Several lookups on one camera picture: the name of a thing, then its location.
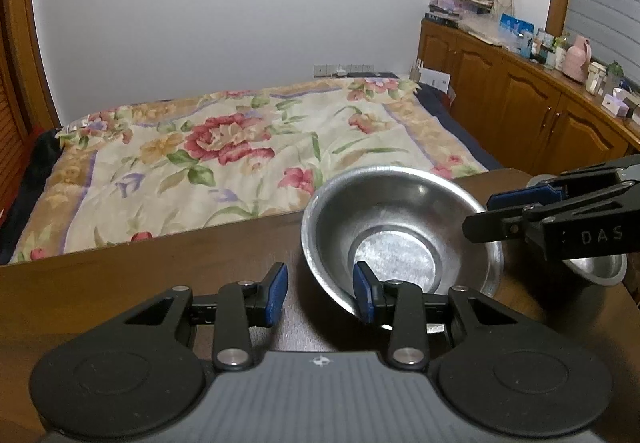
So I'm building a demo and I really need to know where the pink tissue box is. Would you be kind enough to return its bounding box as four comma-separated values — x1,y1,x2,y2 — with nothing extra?
601,88,639,118

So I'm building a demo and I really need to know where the small steel bowl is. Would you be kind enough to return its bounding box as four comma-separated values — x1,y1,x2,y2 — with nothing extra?
526,174,627,286

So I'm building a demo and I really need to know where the brown louvered wardrobe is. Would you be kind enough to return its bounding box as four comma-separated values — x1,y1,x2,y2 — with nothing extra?
1,0,60,216

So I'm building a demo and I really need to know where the floral bed quilt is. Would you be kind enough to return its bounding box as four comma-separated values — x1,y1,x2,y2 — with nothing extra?
9,77,488,263

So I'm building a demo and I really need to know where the stack of folded fabrics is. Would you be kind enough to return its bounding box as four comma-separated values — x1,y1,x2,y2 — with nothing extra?
430,0,494,20

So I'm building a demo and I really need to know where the pink thermos jug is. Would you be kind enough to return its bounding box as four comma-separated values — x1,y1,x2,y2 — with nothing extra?
562,36,591,85

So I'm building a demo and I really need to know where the black cloth on bed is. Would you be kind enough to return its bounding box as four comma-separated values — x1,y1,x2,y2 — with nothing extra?
1,129,62,265

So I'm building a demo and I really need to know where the wooden sideboard cabinet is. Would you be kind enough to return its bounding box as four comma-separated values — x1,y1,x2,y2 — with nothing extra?
418,20,639,176

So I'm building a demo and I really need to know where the wall socket strip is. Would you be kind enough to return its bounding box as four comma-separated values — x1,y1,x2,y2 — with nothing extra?
312,64,375,78

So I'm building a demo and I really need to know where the blue printed box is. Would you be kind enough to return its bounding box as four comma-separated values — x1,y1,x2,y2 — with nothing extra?
498,13,534,52

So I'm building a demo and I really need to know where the white paper bag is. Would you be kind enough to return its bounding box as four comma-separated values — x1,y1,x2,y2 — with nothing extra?
410,59,450,93

